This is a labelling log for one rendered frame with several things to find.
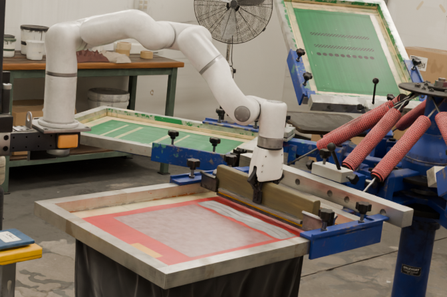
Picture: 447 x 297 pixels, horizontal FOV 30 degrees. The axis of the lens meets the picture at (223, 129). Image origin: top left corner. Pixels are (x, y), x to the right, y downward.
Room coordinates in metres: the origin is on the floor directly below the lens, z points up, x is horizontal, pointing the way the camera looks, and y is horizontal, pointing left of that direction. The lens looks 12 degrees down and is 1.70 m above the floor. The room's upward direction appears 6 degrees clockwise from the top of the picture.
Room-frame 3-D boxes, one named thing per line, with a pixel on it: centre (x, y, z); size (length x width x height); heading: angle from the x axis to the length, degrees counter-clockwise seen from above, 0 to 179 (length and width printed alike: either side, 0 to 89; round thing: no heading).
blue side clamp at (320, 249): (2.21, -0.36, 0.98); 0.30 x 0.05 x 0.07; 133
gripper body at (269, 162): (2.38, -0.14, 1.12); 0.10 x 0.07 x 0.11; 133
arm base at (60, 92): (2.54, 0.52, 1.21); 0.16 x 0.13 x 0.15; 38
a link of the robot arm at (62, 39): (2.54, 0.51, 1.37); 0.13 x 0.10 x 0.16; 168
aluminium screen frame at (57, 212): (2.24, 0.01, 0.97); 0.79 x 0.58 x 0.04; 133
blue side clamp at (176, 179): (2.61, 0.03, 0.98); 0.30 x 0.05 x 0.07; 133
